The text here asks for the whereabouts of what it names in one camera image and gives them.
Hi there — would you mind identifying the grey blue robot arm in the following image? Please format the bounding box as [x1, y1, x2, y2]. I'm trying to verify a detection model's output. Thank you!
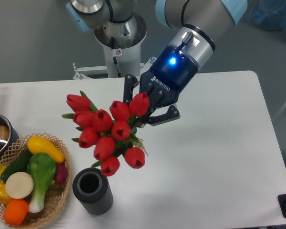
[66, 0, 247, 128]

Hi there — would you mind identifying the purple red radish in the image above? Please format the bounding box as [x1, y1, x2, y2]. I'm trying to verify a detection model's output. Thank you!
[54, 164, 68, 184]

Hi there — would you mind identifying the red tulip bouquet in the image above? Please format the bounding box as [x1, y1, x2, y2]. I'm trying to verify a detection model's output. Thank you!
[62, 92, 150, 177]

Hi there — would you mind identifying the yellow squash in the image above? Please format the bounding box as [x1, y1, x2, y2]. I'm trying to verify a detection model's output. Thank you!
[27, 136, 65, 163]

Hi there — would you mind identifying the dark grey ribbed vase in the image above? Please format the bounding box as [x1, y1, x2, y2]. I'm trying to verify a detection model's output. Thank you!
[72, 168, 113, 216]

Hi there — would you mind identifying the green cucumber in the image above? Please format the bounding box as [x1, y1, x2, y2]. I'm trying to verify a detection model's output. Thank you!
[0, 148, 33, 182]

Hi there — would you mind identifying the black pedestal cable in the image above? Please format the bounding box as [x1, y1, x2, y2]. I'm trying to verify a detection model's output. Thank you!
[111, 37, 122, 78]

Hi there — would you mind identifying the yellow bell pepper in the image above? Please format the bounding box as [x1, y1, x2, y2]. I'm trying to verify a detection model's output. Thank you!
[0, 181, 12, 205]

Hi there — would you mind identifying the blue plastic bag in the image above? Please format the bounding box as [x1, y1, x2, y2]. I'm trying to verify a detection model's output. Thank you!
[249, 0, 286, 39]

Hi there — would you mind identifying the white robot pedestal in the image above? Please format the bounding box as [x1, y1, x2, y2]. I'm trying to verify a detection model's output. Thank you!
[72, 13, 161, 81]

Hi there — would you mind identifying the woven wicker basket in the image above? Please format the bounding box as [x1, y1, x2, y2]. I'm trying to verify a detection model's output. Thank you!
[0, 133, 71, 229]

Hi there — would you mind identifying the beige round disc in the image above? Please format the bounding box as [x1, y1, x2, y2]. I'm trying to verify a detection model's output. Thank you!
[5, 172, 34, 199]

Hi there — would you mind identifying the orange fruit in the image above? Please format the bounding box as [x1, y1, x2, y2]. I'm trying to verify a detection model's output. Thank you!
[3, 199, 29, 226]

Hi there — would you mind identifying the green bok choy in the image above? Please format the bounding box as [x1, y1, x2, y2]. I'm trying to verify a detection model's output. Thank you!
[27, 153, 56, 213]

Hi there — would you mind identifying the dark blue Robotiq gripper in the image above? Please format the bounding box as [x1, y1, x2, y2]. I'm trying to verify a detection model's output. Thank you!
[123, 46, 198, 127]

